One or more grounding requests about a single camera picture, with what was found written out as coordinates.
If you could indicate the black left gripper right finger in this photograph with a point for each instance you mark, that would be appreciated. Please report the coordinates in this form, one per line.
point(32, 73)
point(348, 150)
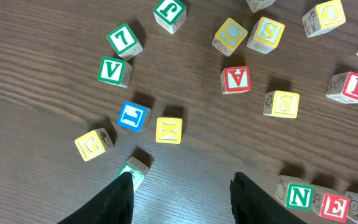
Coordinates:
point(252, 205)

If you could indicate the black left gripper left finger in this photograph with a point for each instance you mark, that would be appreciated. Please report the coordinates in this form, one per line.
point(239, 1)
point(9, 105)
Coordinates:
point(113, 205)

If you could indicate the green N block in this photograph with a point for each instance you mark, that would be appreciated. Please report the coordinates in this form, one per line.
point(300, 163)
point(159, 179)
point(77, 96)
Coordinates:
point(294, 193)

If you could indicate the red E block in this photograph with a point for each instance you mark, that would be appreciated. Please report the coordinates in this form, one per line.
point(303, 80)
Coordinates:
point(329, 204)

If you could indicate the green 4 block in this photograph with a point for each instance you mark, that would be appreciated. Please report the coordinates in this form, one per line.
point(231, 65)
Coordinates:
point(138, 170)

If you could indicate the yellow G block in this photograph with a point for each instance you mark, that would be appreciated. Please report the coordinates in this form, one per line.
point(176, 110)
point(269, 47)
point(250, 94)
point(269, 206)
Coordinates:
point(93, 143)

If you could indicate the blue L block left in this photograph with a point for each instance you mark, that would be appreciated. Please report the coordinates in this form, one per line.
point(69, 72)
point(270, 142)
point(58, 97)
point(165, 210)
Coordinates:
point(133, 116)

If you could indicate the yellow K block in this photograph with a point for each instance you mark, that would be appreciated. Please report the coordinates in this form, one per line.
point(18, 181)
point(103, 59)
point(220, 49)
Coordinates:
point(169, 130)

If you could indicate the yellow S block lower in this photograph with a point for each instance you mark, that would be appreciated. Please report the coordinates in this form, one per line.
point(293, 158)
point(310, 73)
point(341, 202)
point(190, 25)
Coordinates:
point(282, 104)

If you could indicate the yellow s block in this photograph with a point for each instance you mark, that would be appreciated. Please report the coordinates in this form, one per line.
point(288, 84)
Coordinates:
point(282, 104)
point(265, 35)

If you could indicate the red A block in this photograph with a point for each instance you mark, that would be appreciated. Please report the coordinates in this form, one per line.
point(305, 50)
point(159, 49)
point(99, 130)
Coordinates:
point(235, 80)

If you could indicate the green V block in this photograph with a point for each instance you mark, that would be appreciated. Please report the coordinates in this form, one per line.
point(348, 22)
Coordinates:
point(115, 72)

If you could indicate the red I block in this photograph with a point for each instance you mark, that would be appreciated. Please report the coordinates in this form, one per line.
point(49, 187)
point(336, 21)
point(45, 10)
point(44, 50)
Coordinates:
point(343, 88)

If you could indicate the green 7 block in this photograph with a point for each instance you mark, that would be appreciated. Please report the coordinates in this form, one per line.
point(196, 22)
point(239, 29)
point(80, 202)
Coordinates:
point(124, 42)

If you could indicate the yellow C block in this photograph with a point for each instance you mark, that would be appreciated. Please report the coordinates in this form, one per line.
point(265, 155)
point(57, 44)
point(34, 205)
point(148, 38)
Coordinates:
point(229, 36)

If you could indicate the yellow S block upper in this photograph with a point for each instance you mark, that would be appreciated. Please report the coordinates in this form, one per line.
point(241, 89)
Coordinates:
point(265, 35)

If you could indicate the green Z block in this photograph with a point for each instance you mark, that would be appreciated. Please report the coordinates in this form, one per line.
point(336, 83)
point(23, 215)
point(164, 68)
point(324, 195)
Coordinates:
point(258, 5)

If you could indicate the green J block left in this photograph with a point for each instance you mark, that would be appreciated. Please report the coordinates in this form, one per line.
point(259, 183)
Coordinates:
point(170, 14)

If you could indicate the yellow O block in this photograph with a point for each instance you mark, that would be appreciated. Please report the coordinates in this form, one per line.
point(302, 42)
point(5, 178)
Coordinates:
point(323, 18)

